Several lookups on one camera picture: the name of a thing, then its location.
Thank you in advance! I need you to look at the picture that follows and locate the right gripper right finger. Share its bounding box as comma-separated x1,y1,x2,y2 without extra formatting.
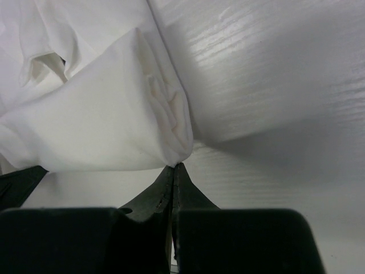
172,163,219,211

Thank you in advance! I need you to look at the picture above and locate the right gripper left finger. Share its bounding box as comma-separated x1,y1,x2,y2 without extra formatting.
119,166,175,223

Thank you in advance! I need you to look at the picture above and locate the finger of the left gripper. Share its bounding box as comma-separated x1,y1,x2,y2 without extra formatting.
0,166,48,211

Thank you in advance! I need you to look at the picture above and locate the white printed t-shirt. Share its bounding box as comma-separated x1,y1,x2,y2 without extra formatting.
1,1,193,172

